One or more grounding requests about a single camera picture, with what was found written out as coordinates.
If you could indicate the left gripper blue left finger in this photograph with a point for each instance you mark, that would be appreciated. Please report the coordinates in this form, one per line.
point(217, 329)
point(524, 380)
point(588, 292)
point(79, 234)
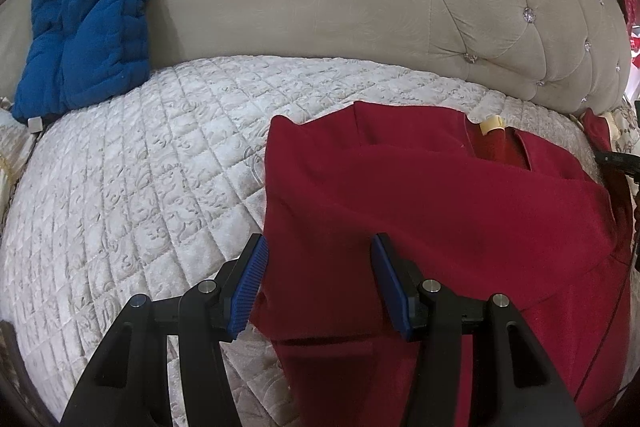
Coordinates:
point(126, 380)

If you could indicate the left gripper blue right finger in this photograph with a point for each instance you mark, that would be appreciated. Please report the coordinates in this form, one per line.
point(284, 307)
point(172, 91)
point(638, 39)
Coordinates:
point(514, 382)

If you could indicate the dark red garment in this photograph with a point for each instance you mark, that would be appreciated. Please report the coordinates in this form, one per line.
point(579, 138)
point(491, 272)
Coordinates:
point(481, 212)

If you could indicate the red polka dot garment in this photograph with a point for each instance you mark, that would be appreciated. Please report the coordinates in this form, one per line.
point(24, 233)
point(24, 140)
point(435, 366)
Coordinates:
point(632, 11)

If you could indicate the cream quilted bedspread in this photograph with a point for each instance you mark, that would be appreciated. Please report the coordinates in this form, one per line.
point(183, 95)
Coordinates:
point(153, 191)

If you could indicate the white gold-trimmed pillow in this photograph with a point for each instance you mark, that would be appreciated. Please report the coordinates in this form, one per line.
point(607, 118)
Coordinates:
point(16, 144)

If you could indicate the beige tufted headboard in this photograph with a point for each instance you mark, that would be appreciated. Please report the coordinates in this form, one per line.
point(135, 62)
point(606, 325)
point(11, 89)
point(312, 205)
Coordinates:
point(567, 55)

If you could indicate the blue quilted cushion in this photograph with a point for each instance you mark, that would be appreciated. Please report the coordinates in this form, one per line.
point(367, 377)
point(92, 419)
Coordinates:
point(83, 52)

